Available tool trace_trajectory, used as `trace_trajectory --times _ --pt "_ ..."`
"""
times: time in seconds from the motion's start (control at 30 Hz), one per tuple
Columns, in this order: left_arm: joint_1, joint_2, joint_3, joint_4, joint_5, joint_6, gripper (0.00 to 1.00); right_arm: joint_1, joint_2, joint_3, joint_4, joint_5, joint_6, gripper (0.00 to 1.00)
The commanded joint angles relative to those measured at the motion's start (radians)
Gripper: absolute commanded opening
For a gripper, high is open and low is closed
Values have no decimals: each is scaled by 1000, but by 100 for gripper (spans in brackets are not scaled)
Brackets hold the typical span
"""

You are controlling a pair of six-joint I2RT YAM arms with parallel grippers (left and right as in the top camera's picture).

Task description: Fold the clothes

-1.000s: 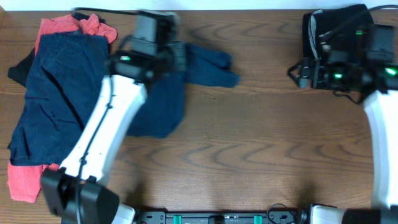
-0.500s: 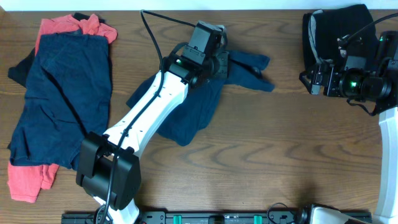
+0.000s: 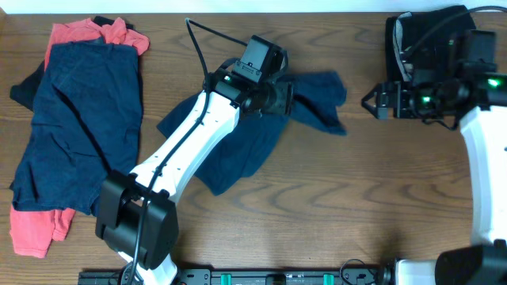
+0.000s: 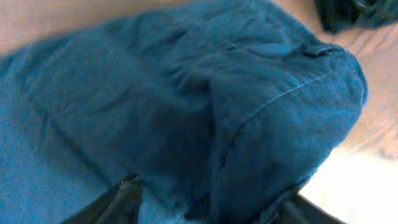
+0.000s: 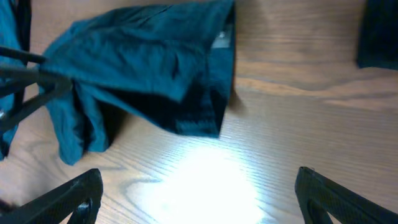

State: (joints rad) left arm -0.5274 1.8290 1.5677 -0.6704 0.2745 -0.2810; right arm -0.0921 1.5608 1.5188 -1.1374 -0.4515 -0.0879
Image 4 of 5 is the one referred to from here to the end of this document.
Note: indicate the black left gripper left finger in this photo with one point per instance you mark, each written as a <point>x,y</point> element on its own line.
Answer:
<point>119,205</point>

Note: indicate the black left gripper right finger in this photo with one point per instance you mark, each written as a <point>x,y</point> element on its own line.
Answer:
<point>298,210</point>

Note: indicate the navy blue shorts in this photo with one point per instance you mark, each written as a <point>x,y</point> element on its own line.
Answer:
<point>223,110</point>

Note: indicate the black folded garment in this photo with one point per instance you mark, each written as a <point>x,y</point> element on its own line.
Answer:
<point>339,15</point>

